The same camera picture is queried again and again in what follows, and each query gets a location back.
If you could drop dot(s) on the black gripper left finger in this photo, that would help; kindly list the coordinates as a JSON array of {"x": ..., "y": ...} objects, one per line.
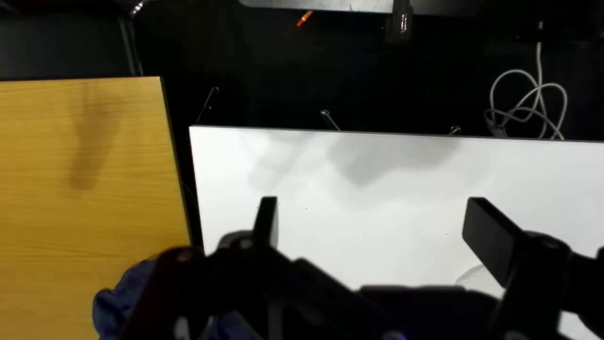
[{"x": 265, "y": 227}]

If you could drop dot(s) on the dark blue cloth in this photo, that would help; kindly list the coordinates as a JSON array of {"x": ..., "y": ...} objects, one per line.
[{"x": 112, "y": 306}]

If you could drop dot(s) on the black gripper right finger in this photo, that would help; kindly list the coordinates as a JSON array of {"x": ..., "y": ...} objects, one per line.
[{"x": 499, "y": 242}]

